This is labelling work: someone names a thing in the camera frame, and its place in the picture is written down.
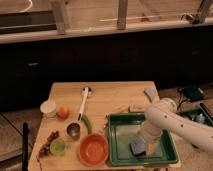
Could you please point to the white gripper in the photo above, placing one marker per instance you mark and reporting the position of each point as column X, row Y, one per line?
column 151, row 134

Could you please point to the blue grey sponge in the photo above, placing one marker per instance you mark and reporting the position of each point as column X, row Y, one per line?
column 138, row 146

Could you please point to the green box on floor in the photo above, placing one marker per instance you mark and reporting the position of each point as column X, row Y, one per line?
column 201, row 115

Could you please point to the orange plastic bowl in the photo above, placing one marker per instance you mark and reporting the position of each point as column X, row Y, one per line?
column 93, row 150

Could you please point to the small green cup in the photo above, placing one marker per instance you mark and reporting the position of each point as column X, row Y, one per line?
column 58, row 147

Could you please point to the black device on floor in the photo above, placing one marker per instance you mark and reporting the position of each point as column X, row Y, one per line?
column 191, row 93

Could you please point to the metal ladle white handle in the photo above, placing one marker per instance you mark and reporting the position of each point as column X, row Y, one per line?
column 73, row 129

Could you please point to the white round container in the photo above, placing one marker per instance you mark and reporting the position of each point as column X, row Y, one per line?
column 48, row 108

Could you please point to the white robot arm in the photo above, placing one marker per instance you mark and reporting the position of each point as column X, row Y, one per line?
column 161, row 115

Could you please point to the dark red grape bunch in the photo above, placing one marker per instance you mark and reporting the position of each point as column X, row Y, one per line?
column 45, row 148

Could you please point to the tan bread piece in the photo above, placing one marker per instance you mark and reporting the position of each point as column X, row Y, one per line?
column 136, row 108

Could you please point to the orange fruit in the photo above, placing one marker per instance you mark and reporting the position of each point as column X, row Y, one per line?
column 63, row 112

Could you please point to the green chili pepper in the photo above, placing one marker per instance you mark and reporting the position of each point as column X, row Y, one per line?
column 87, row 123

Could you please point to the black pole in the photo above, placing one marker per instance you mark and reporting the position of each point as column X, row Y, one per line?
column 25, row 147

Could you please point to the wooden table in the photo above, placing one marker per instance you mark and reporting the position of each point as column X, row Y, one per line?
column 105, row 98

